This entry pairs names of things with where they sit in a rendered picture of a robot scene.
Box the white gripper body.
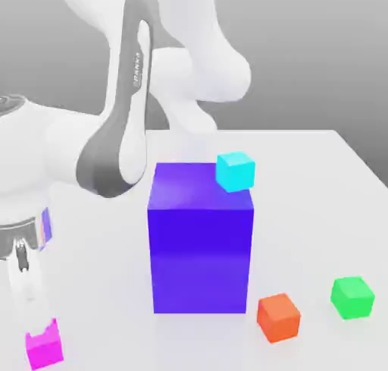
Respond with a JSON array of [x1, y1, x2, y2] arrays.
[[7, 253, 47, 329]]

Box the small magenta cube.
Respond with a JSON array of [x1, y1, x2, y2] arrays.
[[24, 317, 65, 371]]

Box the small cyan cube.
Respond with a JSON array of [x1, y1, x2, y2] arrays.
[[215, 151, 256, 193]]

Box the small orange cube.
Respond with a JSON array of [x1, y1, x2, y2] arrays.
[[256, 292, 302, 344]]

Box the small green cube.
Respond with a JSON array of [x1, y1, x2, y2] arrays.
[[330, 275, 376, 321]]

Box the large purple box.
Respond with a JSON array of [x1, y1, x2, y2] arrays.
[[147, 162, 255, 315]]

